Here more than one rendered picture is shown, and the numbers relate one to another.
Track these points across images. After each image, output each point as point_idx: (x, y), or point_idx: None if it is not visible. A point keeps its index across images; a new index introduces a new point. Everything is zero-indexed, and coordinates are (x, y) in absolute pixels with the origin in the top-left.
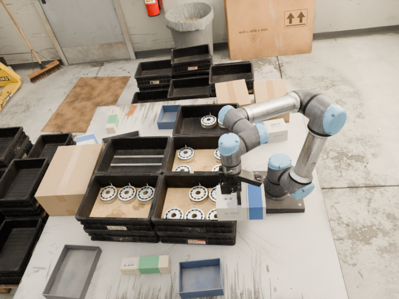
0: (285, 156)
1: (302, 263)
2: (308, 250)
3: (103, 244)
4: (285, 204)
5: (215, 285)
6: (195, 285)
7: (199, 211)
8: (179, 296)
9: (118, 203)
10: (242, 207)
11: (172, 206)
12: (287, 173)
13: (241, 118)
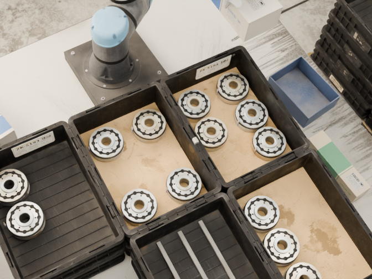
0: (98, 16)
1: (204, 9)
2: (184, 8)
3: None
4: (138, 44)
5: (294, 79)
6: (309, 99)
7: (239, 112)
8: (334, 110)
9: (301, 254)
10: None
11: (249, 163)
12: (128, 7)
13: None
